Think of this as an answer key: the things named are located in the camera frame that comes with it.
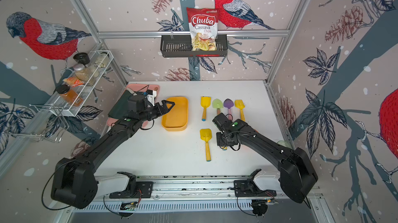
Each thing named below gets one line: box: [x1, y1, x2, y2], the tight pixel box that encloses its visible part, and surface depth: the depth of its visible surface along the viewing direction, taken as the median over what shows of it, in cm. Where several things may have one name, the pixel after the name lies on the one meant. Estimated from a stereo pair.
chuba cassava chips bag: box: [186, 7, 219, 52], surface depth 85 cm
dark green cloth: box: [107, 89, 134, 120], surface depth 106 cm
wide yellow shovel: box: [199, 128, 213, 162], surface depth 92 cm
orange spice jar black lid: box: [55, 84, 84, 107], surface depth 67 cm
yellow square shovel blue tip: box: [200, 95, 211, 122], surface depth 109 cm
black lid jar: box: [73, 51, 91, 66], surface depth 76 cm
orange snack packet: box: [62, 76, 84, 88], surface depth 71 cm
